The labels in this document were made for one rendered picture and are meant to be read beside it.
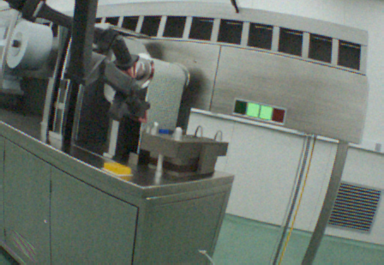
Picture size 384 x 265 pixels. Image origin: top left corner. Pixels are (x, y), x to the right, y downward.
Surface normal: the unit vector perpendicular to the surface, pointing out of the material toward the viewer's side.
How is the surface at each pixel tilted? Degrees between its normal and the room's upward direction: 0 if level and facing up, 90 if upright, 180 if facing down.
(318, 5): 90
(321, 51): 90
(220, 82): 90
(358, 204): 90
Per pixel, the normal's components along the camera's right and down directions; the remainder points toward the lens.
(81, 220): -0.50, -0.05
